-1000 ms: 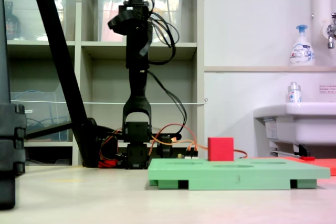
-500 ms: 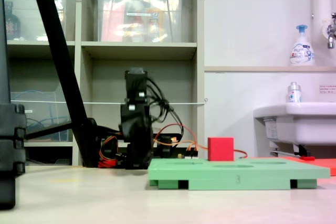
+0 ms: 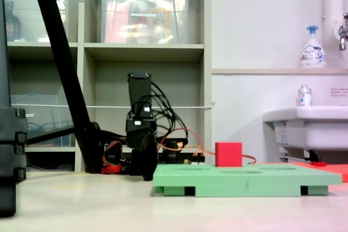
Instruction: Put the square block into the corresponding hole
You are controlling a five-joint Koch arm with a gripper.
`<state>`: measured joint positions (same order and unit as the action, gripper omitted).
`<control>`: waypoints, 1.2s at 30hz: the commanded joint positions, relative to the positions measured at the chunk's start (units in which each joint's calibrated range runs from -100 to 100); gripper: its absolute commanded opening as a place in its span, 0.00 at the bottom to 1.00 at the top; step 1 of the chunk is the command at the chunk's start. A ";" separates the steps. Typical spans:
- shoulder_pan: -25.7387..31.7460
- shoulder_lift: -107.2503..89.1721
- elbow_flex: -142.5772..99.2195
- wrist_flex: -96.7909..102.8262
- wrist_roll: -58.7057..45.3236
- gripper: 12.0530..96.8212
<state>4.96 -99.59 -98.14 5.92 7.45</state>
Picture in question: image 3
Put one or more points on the small orange flat plate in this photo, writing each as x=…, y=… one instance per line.
x=338, y=172

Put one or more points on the thin black tripod strut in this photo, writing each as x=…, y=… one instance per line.
x=54, y=134

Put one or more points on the small clear sanitizer bottle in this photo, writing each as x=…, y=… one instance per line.
x=304, y=97

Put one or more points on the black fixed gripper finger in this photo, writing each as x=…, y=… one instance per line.
x=144, y=164

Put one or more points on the dark glass bottle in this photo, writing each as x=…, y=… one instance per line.
x=12, y=25

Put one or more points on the red arm base mount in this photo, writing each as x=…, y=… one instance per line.
x=110, y=169

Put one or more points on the red printed wall sign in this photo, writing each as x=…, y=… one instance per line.
x=340, y=92

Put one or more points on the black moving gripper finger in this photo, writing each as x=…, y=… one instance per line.
x=154, y=158

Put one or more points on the white soap pump bottle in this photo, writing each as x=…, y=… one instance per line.
x=312, y=52

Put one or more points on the red square block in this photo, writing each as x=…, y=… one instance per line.
x=228, y=154

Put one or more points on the black tripod leg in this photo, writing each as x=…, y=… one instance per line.
x=11, y=147
x=62, y=52

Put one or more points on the chrome faucet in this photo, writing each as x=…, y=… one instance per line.
x=343, y=33

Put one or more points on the clear storage bin with packets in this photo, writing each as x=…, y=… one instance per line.
x=122, y=25

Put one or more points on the white sink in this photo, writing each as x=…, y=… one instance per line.
x=312, y=128

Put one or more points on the green shape sorting board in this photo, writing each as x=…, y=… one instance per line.
x=244, y=180

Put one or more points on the beige shelf unit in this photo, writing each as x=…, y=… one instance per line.
x=144, y=50

